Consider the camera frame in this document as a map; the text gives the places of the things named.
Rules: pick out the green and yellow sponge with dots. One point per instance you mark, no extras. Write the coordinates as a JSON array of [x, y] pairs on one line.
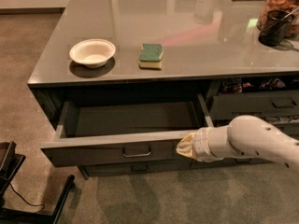
[[151, 56]]

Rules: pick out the black mesh cup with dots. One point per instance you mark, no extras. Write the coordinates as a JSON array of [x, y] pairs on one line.
[[276, 26]]

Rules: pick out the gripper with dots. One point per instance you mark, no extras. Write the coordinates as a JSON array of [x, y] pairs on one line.
[[199, 144]]

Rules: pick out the right upper snack drawer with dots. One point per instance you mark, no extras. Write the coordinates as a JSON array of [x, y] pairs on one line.
[[264, 97]]

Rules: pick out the white paper bowl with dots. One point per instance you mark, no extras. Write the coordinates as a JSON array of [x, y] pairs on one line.
[[92, 53]]

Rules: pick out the lower left grey drawer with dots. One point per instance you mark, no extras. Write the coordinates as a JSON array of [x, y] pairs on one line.
[[139, 167]]

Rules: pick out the grey top drawer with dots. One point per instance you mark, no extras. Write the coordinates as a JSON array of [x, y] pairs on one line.
[[113, 134]]

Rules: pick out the glass jar of nuts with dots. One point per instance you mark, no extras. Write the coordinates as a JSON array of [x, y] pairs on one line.
[[285, 5]]

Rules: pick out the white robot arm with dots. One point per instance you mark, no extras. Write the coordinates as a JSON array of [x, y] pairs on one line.
[[244, 137]]

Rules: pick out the right bottom grey drawer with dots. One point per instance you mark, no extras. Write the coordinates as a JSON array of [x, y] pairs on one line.
[[228, 162]]

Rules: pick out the grey kitchen island cabinet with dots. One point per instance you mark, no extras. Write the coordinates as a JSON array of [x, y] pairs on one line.
[[204, 42]]

